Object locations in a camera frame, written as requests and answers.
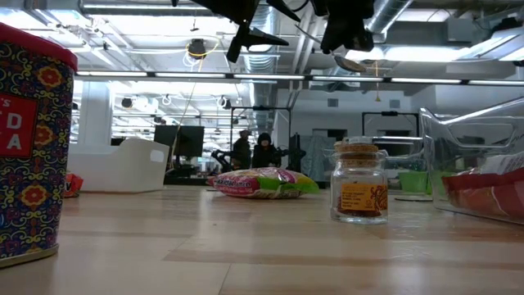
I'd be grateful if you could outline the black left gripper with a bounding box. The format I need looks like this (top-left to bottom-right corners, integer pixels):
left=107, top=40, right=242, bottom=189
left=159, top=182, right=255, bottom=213
left=190, top=0, right=290, bottom=65

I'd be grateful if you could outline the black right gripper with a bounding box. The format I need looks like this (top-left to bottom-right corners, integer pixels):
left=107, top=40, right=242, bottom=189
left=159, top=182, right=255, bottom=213
left=309, top=0, right=376, bottom=55

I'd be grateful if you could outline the metal spoon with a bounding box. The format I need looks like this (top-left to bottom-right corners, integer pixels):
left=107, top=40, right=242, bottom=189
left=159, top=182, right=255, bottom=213
left=294, top=24, right=368, bottom=74

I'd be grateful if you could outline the pink green ramen packet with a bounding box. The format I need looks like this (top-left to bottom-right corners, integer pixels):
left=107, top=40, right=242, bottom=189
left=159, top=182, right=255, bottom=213
left=206, top=166, right=321, bottom=201

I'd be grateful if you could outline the silver red snack packet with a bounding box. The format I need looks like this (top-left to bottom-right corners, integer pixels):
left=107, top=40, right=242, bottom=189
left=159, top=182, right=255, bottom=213
left=479, top=151, right=524, bottom=176

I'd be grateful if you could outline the red yellow ramen packet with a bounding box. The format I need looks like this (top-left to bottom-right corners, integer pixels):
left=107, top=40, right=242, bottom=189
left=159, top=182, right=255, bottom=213
left=440, top=166, right=524, bottom=219

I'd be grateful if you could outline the orange snack packet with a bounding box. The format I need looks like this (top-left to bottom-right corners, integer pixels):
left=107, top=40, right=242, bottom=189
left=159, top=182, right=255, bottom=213
left=63, top=172, right=84, bottom=199

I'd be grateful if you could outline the LED light bar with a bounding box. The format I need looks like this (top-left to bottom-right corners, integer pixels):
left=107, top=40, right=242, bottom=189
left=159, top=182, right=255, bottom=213
left=75, top=70, right=524, bottom=87

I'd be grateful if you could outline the person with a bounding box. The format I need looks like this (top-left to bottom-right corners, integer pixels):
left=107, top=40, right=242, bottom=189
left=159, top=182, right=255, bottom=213
left=251, top=132, right=280, bottom=170
left=231, top=129, right=254, bottom=170

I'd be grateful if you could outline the black monitor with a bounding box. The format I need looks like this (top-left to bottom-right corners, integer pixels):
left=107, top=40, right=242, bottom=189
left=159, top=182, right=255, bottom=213
left=154, top=125, right=205, bottom=159

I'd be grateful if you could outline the large clear plastic bin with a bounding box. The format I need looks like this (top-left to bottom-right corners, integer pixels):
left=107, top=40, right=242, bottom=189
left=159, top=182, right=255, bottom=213
left=418, top=97, right=524, bottom=226

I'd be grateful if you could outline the green plastic bowl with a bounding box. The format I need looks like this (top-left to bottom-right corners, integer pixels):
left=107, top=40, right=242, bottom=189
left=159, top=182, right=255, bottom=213
left=397, top=170, right=431, bottom=195

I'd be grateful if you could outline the small cork-lid glass jar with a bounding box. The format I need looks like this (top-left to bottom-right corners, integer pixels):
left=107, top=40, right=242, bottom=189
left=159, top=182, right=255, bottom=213
left=329, top=142, right=389, bottom=225

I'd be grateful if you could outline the white pillar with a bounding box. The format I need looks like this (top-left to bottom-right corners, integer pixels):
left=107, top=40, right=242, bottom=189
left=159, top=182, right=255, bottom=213
left=77, top=81, right=114, bottom=147

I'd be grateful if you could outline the white plastic bin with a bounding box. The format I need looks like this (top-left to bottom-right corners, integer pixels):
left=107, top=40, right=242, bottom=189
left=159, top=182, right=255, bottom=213
left=67, top=138, right=171, bottom=194

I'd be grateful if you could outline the patterned red-lid spice tin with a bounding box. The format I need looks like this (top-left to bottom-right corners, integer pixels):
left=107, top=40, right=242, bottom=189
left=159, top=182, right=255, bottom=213
left=0, top=22, right=79, bottom=270

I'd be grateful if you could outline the slanted silver ventilation duct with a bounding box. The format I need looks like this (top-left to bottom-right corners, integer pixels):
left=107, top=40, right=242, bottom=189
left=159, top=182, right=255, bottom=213
left=333, top=0, right=414, bottom=79

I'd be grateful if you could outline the yellow hanging cord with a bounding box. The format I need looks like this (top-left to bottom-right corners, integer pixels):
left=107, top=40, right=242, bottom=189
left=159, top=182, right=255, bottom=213
left=373, top=61, right=382, bottom=102

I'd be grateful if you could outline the black rig camera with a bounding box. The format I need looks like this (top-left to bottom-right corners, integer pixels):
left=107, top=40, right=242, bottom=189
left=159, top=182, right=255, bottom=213
left=187, top=39, right=208, bottom=61

